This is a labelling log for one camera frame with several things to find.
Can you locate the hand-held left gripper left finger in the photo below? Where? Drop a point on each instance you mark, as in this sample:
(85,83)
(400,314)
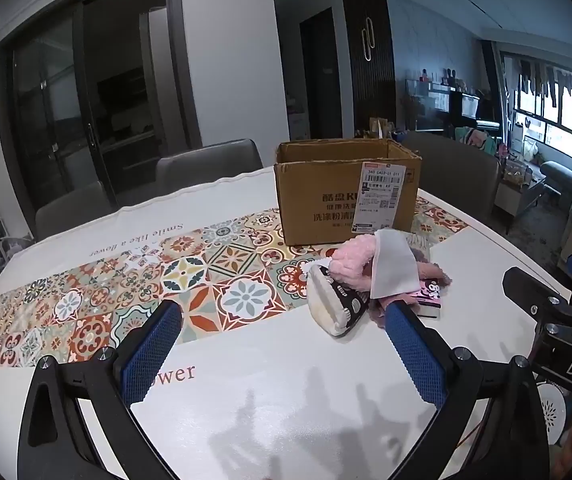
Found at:
(150,355)

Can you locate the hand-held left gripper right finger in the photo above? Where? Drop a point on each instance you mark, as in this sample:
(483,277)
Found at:
(416,355)

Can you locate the pink tissue pack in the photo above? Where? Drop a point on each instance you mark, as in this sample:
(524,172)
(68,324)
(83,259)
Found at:
(426,300)

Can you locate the dusty pink fluffy cloth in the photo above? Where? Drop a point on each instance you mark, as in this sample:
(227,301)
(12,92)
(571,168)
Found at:
(433,272)

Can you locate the white paper tissue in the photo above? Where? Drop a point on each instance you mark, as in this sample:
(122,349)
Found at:
(391,265)

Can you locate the black and white patterned slipper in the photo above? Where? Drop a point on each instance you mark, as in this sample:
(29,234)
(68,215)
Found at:
(336,305)

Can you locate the mauve towel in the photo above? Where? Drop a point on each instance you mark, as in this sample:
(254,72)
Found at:
(418,245)

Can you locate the light pink fluffy cloth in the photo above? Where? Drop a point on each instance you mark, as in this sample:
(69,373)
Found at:
(348,262)

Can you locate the brown cardboard box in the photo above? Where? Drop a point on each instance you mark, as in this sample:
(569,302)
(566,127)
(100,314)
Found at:
(316,195)

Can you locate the white perforated stool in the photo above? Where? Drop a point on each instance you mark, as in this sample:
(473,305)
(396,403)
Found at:
(551,410)

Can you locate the tile-patterned white tablecloth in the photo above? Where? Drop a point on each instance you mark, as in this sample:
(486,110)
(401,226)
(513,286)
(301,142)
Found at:
(115,280)

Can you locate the glass coffee table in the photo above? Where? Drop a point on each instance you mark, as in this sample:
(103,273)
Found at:
(518,190)

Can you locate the grey dining chair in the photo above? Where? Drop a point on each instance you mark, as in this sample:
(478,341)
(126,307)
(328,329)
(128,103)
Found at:
(205,165)
(73,210)
(458,170)

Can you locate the large window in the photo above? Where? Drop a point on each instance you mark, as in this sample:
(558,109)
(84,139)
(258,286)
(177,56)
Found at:
(561,120)

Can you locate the black piano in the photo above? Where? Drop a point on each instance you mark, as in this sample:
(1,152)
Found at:
(473,107)

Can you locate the hanging laundry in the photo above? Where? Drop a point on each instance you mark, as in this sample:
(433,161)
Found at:
(546,80)

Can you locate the yellow paper bags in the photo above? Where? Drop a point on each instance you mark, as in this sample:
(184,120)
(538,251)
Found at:
(380,129)

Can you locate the dark glass sliding door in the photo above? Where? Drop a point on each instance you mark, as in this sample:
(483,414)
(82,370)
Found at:
(65,100)

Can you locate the dark wooden door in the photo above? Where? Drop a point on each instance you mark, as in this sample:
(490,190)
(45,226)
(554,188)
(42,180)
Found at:
(321,75)

